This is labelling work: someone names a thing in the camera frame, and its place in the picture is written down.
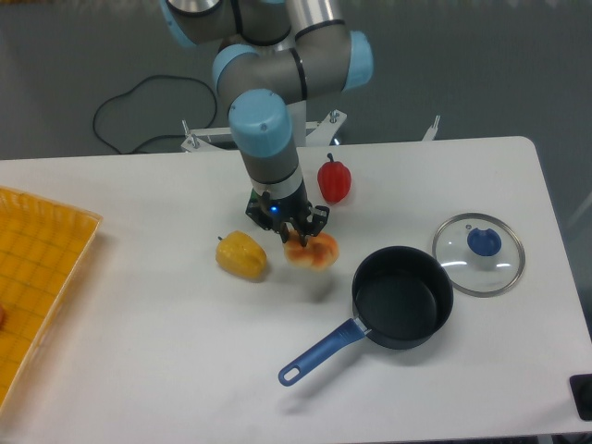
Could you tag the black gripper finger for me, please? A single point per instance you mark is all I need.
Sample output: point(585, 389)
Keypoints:
point(311, 222)
point(266, 214)

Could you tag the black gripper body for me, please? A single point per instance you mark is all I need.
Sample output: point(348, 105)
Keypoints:
point(293, 204)

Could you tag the orange bread roll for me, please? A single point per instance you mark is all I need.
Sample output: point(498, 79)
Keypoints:
point(319, 253)

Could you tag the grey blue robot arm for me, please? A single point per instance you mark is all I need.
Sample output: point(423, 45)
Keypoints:
point(275, 54)

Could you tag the red bell pepper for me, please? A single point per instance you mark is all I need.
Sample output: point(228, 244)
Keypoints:
point(334, 180)

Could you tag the yellow bell pepper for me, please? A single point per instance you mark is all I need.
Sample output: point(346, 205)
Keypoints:
point(241, 255)

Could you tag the glass lid blue knob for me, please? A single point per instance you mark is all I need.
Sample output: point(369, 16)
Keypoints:
point(481, 254)

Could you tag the yellow woven basket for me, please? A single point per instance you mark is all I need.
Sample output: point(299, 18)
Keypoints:
point(42, 245)

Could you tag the black box table corner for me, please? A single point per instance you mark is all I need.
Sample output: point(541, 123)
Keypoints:
point(581, 386)

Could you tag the dark saucepan blue handle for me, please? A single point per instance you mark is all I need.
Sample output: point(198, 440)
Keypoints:
point(401, 297)

